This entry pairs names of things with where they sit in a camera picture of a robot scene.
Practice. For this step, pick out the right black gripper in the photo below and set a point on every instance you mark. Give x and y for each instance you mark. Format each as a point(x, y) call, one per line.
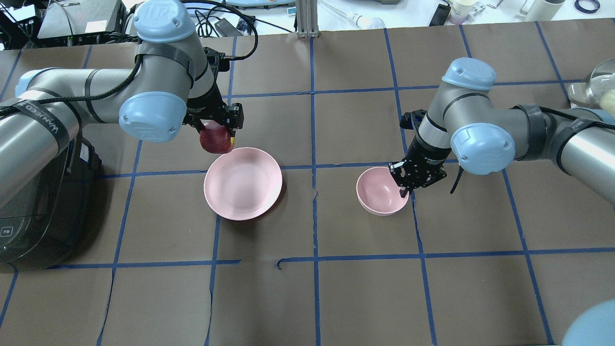
point(429, 153)

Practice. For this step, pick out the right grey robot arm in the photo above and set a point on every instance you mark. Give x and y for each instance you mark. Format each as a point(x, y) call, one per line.
point(462, 121)

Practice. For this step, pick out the black power adapter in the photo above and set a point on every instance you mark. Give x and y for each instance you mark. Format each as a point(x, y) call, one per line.
point(225, 29)

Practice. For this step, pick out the aluminium frame post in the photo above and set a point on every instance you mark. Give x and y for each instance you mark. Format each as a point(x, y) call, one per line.
point(306, 19)

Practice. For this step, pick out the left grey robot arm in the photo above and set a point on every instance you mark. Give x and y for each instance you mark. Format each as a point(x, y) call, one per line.
point(170, 84)

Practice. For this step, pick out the red apple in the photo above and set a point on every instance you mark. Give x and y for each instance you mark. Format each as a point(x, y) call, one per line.
point(216, 138)

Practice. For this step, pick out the pink plate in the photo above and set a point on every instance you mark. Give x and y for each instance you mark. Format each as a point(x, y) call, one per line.
point(243, 184)

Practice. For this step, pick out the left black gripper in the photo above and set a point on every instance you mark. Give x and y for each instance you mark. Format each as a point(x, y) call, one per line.
point(209, 105)

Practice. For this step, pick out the pink bowl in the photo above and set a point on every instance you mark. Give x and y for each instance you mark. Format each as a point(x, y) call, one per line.
point(378, 193)

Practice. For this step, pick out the steel pot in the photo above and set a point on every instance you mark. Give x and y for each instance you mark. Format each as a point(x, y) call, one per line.
point(596, 90)

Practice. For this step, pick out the black rice cooker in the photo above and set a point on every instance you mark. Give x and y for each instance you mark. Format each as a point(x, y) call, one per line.
point(42, 225)

